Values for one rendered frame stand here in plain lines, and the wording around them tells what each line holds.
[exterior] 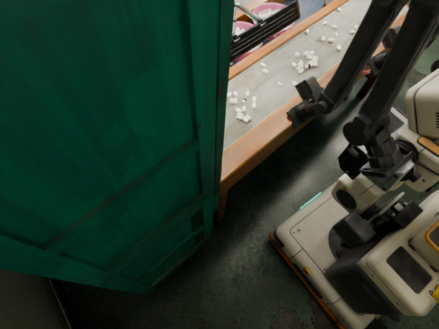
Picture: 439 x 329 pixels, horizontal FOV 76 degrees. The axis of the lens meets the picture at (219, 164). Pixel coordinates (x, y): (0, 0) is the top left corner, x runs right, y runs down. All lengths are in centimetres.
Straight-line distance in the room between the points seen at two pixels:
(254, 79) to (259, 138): 39
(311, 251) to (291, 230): 16
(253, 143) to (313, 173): 97
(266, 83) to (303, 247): 93
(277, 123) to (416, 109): 65
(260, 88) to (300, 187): 88
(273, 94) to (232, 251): 102
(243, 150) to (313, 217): 69
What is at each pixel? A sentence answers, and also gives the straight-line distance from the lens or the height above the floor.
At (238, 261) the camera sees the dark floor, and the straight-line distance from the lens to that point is 192.
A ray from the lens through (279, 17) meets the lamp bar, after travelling 140.
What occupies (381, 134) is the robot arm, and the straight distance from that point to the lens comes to 88.
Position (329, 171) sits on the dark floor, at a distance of 227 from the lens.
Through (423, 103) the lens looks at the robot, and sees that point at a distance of 93.
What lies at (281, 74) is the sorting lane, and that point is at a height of 74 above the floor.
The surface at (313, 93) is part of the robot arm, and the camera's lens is 96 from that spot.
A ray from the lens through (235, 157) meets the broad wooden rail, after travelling 128.
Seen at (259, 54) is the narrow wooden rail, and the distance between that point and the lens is 171.
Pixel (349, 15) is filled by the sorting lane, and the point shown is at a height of 74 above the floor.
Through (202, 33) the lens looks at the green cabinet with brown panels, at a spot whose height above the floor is 159.
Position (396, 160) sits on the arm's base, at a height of 122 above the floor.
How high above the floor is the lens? 189
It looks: 63 degrees down
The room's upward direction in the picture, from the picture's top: 3 degrees clockwise
